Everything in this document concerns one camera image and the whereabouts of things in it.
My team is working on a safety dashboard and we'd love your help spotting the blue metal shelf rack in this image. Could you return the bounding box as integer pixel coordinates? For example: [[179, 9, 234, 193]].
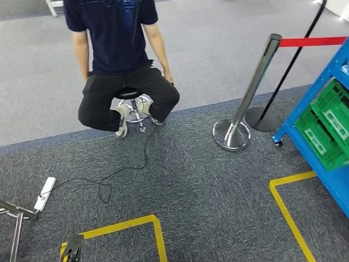
[[271, 38, 349, 220]]

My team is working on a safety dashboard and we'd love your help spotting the seated person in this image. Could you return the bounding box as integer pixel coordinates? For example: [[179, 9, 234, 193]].
[[63, 0, 181, 140]]

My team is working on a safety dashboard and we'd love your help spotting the thin black floor cable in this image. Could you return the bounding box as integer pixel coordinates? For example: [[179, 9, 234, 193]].
[[38, 124, 158, 205]]

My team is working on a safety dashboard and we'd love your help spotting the chrome stanchion post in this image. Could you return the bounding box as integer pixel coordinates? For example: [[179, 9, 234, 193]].
[[212, 33, 283, 152]]

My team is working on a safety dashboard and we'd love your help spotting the black seat chrome stool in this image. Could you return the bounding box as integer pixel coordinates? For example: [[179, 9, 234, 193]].
[[114, 87, 152, 133]]

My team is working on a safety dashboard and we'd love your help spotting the white furniture frame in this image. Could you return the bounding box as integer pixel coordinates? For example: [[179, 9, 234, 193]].
[[45, 0, 65, 19]]

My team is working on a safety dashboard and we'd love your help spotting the red barrier belt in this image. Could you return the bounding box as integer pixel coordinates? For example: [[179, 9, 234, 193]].
[[278, 36, 348, 48]]

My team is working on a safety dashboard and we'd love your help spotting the black stanchion post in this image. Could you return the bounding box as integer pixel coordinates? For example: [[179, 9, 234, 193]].
[[244, 0, 328, 133]]

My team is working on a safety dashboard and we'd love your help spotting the stainless steel workbench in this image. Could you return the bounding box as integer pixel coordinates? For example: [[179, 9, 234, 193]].
[[0, 200, 39, 262]]

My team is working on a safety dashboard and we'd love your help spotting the white power strip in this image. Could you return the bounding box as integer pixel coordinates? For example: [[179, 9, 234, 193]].
[[34, 176, 57, 213]]

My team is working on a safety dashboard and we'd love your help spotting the white cable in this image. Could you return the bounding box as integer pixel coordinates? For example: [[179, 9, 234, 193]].
[[5, 211, 32, 221]]

